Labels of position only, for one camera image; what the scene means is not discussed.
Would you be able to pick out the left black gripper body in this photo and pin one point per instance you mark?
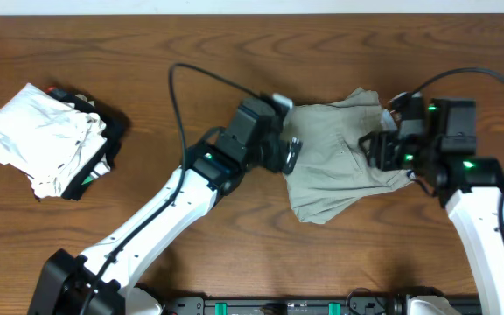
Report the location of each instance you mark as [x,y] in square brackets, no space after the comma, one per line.
[274,154]

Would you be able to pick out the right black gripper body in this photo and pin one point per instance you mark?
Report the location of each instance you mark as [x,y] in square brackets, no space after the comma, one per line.
[411,153]

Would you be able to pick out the grey-green shorts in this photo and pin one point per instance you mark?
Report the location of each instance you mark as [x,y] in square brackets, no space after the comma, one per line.
[331,173]

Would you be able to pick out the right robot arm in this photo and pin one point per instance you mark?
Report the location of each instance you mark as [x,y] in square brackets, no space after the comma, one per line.
[437,141]

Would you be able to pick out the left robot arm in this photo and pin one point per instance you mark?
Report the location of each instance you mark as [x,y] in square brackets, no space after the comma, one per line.
[103,278]

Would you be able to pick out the white folded garment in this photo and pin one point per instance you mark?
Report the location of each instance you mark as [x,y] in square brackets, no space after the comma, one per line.
[52,141]

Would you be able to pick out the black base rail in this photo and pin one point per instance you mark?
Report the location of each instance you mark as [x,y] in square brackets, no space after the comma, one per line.
[357,301]

